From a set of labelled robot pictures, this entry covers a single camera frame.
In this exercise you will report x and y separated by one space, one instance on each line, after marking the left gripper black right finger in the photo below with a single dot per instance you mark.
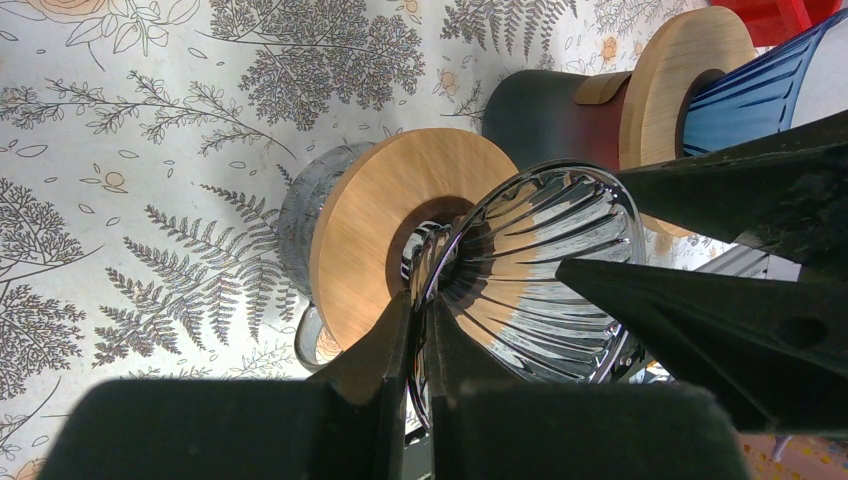
488 424

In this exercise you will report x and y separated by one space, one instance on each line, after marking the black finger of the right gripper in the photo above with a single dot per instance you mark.
773 353
785 193

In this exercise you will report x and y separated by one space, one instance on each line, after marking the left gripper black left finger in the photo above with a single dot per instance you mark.
344 422

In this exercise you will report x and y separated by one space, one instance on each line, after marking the clear grey glass dripper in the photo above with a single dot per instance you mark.
496 271

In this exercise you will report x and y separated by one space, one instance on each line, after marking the wooden ring holder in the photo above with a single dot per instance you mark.
687 52
387 192

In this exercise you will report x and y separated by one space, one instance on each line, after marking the clear glass pitcher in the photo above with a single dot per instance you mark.
298 218

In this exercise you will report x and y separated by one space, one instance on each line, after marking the dark glass carafe red rim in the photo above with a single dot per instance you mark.
536 116

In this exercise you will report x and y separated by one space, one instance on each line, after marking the white paper coffee filter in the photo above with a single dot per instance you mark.
823 91

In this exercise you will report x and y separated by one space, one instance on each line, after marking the red plastic bin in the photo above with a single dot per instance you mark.
772 22

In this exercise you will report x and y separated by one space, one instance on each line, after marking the floral table mat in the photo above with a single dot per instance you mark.
147 148

